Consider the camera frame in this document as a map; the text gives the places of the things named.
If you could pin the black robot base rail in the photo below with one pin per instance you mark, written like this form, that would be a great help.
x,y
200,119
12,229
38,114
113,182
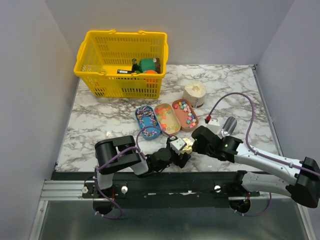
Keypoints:
x,y
164,190

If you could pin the blue tray of striped candies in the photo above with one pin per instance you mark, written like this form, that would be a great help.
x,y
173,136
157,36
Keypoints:
x,y
146,117

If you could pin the black rectangular pack in basket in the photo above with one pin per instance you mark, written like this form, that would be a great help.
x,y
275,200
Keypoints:
x,y
120,71

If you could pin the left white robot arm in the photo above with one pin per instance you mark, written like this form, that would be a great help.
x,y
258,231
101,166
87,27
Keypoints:
x,y
118,153

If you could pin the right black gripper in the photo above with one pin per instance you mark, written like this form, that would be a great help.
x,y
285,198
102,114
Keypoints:
x,y
196,147

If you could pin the yellow plastic shopping basket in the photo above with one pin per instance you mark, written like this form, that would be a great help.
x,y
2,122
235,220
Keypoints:
x,y
103,52

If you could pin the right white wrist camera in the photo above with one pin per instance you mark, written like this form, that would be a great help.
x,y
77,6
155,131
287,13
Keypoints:
x,y
213,125

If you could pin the silver metal scoop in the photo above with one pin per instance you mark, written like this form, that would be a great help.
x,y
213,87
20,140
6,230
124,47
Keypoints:
x,y
228,127

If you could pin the aluminium frame rail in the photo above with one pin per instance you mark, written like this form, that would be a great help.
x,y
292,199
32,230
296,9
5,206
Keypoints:
x,y
62,190

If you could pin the wrapped toilet paper roll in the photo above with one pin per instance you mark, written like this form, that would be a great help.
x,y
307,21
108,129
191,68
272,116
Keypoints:
x,y
195,92

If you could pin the orange ball in basket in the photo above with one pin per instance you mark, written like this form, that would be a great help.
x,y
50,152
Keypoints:
x,y
150,72

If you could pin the green box in basket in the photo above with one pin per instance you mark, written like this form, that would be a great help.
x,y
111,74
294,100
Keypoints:
x,y
147,64

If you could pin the gold rimmed jar lid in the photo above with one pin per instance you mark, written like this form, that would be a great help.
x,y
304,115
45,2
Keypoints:
x,y
188,147

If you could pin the beige tray of gummy candies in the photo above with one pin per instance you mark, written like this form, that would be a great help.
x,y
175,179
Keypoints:
x,y
167,118

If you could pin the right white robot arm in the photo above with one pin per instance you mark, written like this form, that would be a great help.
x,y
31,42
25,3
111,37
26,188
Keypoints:
x,y
297,179

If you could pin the green glass bottle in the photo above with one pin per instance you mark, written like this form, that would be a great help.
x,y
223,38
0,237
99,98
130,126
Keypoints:
x,y
135,67

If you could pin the pink tray of star candies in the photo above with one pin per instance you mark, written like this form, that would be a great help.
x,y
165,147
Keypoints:
x,y
185,114

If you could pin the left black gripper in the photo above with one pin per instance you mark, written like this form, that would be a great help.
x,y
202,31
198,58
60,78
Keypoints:
x,y
181,163

